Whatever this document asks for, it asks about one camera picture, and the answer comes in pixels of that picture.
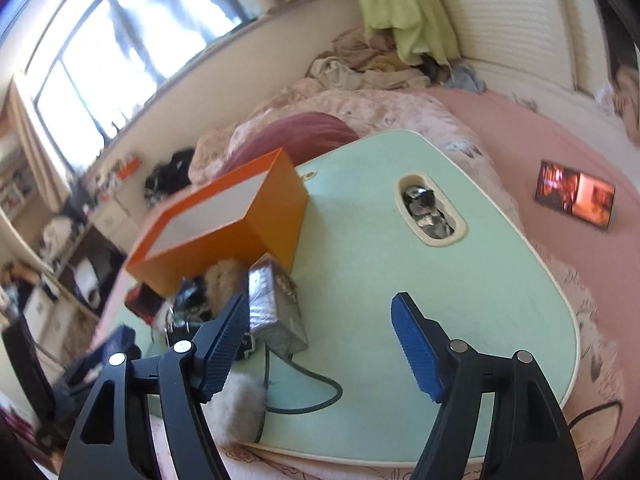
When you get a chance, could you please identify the dark scrunchie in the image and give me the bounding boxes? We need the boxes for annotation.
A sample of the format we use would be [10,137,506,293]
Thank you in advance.
[172,275,216,321]

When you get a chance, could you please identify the black cable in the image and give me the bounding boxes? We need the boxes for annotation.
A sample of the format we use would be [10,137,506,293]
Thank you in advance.
[567,400,626,431]
[255,345,343,443]

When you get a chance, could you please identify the orange cardboard box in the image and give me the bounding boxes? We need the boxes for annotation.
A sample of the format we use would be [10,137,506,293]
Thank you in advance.
[125,147,308,298]

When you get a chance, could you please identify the light green cloth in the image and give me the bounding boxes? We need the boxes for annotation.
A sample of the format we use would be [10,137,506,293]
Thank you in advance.
[345,0,461,68]

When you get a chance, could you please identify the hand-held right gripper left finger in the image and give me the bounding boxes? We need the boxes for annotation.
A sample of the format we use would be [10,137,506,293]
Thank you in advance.
[59,294,251,480]

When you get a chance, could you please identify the brown fluffy pompom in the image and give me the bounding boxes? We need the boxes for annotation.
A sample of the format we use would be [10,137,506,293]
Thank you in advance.
[202,258,251,318]

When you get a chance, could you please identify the white ribbed headboard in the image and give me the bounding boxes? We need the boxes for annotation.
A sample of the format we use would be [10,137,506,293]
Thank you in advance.
[425,0,626,93]

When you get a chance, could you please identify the pink bedsheet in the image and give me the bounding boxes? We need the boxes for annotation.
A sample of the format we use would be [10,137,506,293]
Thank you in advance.
[425,85,640,411]

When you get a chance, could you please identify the window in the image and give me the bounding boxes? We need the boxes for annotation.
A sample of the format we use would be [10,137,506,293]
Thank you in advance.
[25,0,361,171]

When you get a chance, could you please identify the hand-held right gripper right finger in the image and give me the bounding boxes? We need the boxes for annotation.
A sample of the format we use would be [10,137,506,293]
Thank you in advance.
[391,291,583,480]

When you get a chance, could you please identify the brown printed card box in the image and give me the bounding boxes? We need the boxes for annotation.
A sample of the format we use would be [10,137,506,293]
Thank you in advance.
[247,254,308,356]

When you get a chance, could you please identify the white roll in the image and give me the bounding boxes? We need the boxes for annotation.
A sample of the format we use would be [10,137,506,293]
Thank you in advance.
[72,260,103,306]

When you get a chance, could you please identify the floral pink quilt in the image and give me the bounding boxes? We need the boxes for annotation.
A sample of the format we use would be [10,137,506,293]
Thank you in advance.
[192,80,621,480]

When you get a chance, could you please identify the black clothes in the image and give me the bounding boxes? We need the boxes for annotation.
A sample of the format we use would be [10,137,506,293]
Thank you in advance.
[144,149,196,206]

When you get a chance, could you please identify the light blue cloth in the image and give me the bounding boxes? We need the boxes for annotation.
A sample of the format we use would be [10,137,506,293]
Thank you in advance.
[445,64,488,93]

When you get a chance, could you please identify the pile of beige clothes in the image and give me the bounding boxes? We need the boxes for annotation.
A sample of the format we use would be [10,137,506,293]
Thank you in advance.
[307,27,433,93]

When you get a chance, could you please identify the beige curtain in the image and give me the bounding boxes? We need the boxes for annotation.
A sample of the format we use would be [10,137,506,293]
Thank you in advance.
[7,72,73,206]

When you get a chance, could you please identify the smartphone with lit screen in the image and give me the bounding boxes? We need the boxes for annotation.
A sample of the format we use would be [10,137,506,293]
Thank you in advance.
[534,160,616,231]

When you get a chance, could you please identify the maroon pillow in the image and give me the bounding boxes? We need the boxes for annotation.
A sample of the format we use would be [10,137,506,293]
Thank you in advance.
[215,112,361,181]

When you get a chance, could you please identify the red and black case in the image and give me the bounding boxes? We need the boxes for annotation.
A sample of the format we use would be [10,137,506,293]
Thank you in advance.
[125,282,168,326]

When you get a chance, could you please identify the small orange box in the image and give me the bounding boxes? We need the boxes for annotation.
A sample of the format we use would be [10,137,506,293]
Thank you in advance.
[115,156,142,181]

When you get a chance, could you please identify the white fluffy pompom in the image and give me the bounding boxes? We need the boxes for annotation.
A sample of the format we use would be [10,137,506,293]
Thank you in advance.
[207,372,266,443]

